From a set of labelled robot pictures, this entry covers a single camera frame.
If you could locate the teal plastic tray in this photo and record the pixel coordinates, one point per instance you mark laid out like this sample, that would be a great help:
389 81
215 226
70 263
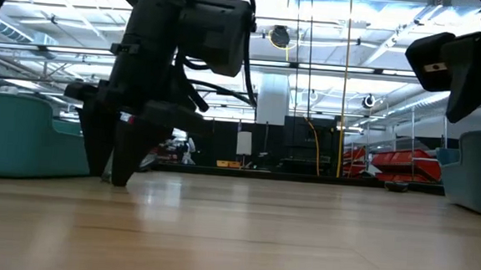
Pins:
14 138
480 175

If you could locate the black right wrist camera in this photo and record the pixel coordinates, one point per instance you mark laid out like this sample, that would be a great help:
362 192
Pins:
423 58

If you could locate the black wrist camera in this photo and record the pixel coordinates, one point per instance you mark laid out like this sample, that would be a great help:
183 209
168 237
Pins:
423 58
215 33

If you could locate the white sign board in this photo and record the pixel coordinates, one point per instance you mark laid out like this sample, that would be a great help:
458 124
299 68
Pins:
244 143

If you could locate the black equipment cabinet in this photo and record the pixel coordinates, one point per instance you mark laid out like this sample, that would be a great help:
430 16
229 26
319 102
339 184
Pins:
298 143

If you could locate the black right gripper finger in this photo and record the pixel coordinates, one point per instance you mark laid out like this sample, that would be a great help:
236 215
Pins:
470 78

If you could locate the white machine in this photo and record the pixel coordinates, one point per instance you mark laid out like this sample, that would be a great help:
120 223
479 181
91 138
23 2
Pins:
189 148

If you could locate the yellow box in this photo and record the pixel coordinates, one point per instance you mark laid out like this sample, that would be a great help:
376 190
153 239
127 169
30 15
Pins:
228 164

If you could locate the red storage bin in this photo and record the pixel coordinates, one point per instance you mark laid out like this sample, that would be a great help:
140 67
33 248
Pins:
414 173
354 158
402 156

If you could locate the black metal table frame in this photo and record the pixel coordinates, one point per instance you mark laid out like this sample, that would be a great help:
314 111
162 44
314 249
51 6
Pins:
263 175

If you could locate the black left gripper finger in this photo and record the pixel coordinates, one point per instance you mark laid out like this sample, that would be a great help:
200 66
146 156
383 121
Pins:
95 143
135 153

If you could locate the white column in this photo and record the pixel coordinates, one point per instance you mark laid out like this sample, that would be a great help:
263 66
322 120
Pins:
272 99

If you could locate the black partition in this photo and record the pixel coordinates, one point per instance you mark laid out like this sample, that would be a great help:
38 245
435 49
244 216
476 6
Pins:
223 142

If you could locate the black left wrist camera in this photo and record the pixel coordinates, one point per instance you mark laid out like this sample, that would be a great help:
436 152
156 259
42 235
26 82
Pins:
215 33

